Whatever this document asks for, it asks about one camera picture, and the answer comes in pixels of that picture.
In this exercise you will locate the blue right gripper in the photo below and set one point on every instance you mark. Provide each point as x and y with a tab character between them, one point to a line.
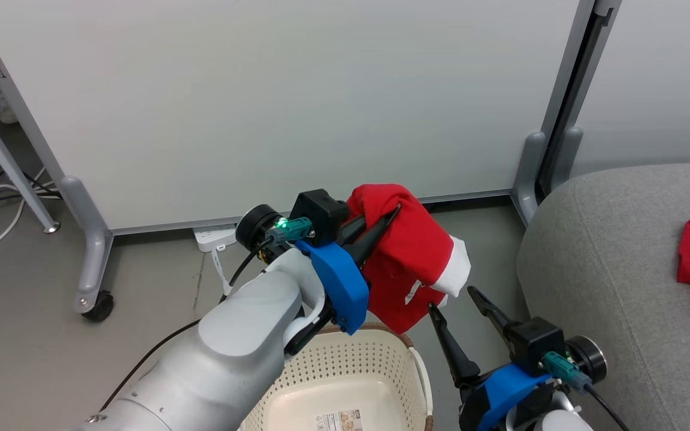
501	389

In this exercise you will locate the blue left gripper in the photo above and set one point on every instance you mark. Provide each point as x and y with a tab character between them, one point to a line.
342	287

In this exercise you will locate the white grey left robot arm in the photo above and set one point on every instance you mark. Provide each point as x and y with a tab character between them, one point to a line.
231	359

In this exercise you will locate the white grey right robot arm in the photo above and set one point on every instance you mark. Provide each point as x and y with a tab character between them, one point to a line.
566	422

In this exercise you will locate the grey fabric sofa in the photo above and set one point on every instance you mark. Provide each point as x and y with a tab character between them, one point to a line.
620	269

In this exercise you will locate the cream perforated laundry basket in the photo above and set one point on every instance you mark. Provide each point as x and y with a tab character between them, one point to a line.
345	365

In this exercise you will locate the white partition panel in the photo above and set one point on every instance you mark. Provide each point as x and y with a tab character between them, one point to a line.
668	78
291	102

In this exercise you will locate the white power strip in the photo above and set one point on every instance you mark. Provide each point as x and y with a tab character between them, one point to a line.
213	236

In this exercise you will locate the printed paper label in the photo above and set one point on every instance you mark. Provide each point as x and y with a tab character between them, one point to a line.
339	421

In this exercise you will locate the grey partition foot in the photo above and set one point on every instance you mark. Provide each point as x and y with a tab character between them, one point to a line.
569	155
90	251
527	173

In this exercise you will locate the black caster wheel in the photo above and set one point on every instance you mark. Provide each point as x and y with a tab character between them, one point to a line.
100	306

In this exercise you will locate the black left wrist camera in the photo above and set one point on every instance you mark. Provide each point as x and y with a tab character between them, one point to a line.
318	215

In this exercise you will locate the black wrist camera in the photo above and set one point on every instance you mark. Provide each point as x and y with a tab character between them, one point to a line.
318	215
539	344

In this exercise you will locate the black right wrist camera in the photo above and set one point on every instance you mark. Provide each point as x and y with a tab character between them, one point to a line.
539	344

